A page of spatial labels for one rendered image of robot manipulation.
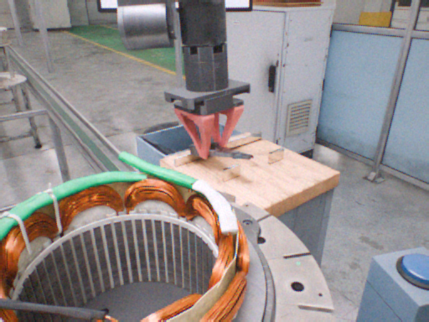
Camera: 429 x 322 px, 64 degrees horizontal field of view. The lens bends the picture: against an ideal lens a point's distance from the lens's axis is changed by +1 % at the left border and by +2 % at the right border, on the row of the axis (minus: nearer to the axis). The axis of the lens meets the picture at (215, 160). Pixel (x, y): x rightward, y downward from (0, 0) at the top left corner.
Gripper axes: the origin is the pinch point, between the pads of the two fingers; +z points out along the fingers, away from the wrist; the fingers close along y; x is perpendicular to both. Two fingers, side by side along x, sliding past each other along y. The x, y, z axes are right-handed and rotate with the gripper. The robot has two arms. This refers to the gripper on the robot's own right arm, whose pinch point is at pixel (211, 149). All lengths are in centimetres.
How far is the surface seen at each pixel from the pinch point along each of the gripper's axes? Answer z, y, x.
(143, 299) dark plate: 7.8, 18.0, 10.9
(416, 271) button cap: 7.0, -4.9, 27.1
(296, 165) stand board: 3.9, -10.6, 6.8
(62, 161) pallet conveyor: 65, -14, -175
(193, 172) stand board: 3.1, 2.8, -1.0
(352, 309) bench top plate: 33.2, -18.5, 14.6
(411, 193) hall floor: 114, -208, -48
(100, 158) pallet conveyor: 29, -8, -79
